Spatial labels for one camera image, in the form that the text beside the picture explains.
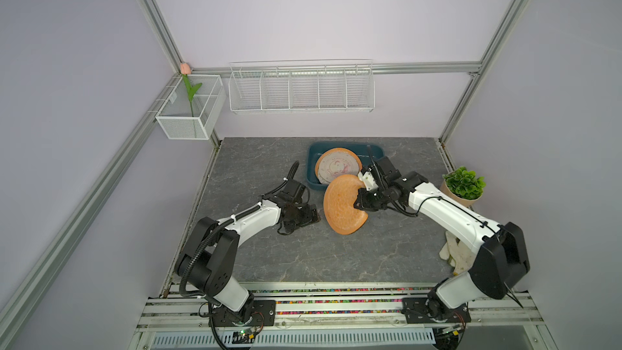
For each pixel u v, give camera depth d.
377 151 1.09
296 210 0.80
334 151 1.12
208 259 0.44
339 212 0.86
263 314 0.73
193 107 0.89
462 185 0.87
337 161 1.08
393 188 0.60
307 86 1.02
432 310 0.66
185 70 0.90
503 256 0.42
